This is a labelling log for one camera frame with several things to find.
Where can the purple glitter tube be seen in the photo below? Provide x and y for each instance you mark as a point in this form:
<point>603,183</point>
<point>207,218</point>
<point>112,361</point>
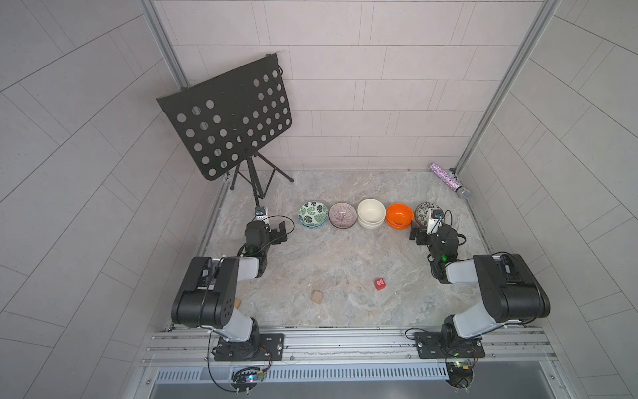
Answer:
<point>461,191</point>

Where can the green leaf bowl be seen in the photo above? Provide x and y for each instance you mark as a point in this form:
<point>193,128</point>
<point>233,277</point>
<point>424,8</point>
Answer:
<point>313,214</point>

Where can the cream bowl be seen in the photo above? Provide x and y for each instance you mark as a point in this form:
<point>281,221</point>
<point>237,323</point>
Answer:
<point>371,214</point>

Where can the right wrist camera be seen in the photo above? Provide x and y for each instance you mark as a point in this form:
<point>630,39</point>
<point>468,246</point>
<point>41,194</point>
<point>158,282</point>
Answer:
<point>435,220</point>

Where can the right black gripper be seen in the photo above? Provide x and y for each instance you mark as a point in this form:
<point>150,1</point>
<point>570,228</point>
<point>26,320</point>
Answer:
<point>421,234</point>

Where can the black floral bowl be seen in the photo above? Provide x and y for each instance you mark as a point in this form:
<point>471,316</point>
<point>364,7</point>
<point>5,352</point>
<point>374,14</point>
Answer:
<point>422,212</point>

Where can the red die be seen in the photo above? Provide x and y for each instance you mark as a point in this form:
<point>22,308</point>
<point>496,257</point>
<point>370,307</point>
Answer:
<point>380,284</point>

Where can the small wooden cube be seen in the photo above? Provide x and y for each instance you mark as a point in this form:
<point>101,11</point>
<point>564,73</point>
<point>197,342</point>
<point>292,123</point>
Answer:
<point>317,297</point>

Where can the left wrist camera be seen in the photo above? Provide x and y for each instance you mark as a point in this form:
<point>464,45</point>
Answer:
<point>260,213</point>

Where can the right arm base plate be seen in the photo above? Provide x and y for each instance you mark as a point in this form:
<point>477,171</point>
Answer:
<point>440,346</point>

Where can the black perforated music stand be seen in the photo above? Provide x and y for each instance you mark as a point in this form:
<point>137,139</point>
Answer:
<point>226,121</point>

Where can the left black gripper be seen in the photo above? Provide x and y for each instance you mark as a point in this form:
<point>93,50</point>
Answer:
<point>274,236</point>

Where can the left circuit board connector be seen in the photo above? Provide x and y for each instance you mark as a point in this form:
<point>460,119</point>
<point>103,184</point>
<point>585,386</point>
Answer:
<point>245,379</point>

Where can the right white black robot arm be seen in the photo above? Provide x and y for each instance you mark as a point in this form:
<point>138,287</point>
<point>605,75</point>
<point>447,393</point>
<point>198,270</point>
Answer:
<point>510,294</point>

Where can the purple striped bowl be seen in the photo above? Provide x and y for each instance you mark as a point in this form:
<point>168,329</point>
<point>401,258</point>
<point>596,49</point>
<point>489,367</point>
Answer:
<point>342,216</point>

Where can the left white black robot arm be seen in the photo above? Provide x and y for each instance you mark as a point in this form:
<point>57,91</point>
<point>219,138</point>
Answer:
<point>206,296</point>

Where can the orange bowl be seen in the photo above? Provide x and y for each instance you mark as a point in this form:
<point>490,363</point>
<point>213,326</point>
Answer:
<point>399,216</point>

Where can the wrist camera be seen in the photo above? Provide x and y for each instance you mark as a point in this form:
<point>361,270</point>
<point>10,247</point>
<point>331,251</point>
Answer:
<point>260,213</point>
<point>435,220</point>

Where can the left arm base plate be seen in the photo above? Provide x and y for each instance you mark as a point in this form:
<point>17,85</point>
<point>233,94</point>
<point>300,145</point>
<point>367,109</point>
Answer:
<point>265,348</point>

